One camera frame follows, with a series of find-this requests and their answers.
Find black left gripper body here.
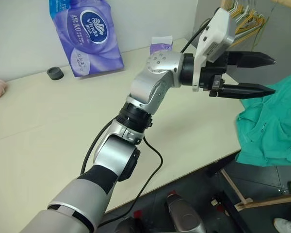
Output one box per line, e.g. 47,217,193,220
200,52,231,98

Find light wooden floor frame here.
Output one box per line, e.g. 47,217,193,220
220,167,291,212

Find rack of clothes hangers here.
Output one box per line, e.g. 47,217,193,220
234,7,266,47

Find black round cap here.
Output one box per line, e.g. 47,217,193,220
47,67,65,81

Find white wire hanger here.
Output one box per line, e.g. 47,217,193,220
229,0,252,24

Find green shorts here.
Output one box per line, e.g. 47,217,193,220
234,72,291,167

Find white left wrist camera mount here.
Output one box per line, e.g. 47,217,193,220
192,7,236,92

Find small dark rounded shape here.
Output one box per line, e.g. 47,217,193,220
116,210,146,233

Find large purple tissue pack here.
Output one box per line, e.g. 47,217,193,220
48,0,125,78

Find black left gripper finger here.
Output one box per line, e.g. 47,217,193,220
219,82,276,100
226,50,276,69

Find lime green wire hanger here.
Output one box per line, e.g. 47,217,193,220
254,13,269,47

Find large dark rounded shape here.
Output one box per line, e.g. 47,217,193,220
166,191,207,233

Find small purple tissue box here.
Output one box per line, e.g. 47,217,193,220
149,36,174,55

